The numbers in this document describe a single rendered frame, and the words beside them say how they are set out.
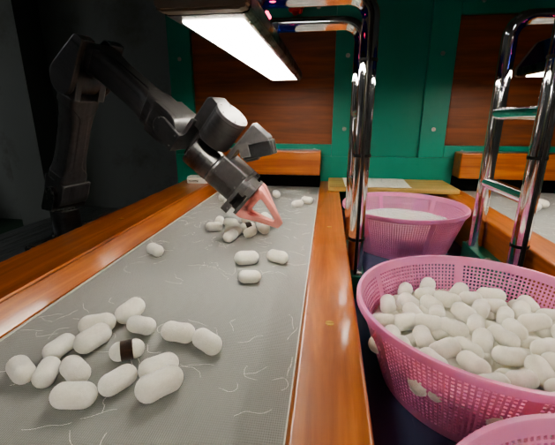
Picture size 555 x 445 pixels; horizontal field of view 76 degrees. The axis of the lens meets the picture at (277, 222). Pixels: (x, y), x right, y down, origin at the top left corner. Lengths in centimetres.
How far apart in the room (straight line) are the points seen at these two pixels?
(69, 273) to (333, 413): 40
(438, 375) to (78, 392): 28
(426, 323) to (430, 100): 80
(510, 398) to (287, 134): 93
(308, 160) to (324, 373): 81
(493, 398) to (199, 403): 22
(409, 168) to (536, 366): 81
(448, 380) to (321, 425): 12
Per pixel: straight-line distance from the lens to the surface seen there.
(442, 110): 114
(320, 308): 38
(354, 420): 27
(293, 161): 105
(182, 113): 67
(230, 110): 61
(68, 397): 33
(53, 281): 54
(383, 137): 112
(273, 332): 39
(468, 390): 34
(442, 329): 44
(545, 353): 44
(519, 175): 117
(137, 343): 37
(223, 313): 43
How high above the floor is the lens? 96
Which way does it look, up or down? 17 degrees down
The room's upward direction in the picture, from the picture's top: straight up
